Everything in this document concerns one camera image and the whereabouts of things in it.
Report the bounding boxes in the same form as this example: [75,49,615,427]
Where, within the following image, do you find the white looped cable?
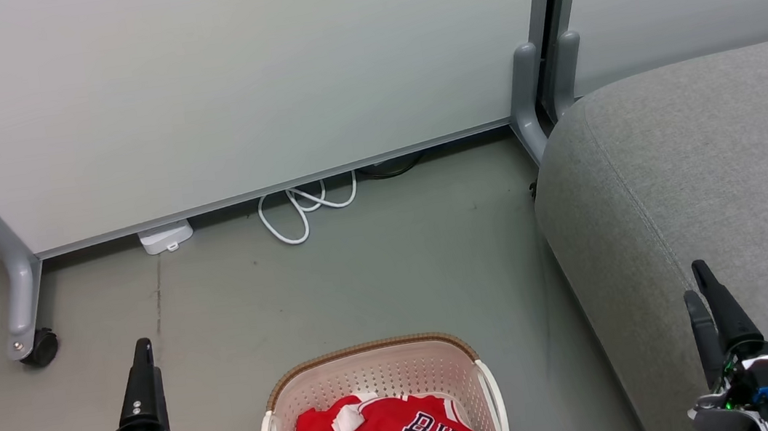
[254,170,365,250]

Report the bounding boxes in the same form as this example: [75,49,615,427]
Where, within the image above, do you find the cream plastic laundry basket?
[249,324,511,431]

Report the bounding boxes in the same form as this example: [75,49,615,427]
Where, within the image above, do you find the black caster wheel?
[17,327,63,371]

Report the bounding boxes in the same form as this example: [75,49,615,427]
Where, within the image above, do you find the grey fabric sofa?
[516,34,768,431]

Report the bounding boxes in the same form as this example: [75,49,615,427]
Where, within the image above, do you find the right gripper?
[669,252,768,431]

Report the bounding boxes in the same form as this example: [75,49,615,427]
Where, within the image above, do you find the large white partition panel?
[0,0,587,265]

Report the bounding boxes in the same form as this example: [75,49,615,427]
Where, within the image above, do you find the black floor cable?
[355,150,428,183]

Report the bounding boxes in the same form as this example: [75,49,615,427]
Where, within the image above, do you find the long grey partition foot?
[0,189,55,363]

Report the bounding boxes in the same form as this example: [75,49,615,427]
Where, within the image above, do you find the white power box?
[136,219,197,258]

